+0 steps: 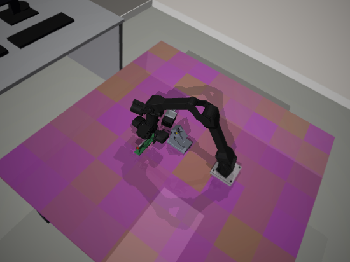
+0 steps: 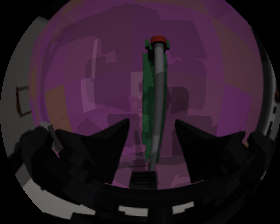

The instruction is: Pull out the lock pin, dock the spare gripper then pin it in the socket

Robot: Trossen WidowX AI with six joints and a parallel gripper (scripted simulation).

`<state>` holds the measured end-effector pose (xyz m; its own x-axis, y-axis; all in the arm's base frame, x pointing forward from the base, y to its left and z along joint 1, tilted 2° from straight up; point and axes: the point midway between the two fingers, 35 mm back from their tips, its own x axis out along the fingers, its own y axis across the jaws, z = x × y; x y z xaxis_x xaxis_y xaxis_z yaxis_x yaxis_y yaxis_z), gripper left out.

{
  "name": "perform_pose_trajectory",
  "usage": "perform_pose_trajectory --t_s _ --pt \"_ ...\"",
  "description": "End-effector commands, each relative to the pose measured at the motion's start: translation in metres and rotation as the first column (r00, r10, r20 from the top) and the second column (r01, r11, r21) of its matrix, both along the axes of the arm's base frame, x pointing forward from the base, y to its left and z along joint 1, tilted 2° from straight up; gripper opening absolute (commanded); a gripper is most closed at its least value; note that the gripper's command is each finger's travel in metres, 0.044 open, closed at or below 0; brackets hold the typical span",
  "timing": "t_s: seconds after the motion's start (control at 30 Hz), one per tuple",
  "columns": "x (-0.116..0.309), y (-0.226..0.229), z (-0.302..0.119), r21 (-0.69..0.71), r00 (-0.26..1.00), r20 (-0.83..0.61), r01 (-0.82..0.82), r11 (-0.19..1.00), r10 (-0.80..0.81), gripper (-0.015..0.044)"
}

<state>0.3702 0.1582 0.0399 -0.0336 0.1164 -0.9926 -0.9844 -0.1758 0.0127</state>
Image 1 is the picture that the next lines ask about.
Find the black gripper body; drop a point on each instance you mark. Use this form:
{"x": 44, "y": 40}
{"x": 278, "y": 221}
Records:
{"x": 161, "y": 135}

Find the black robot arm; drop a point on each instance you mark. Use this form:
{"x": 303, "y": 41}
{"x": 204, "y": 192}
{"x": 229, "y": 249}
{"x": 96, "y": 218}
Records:
{"x": 210, "y": 118}

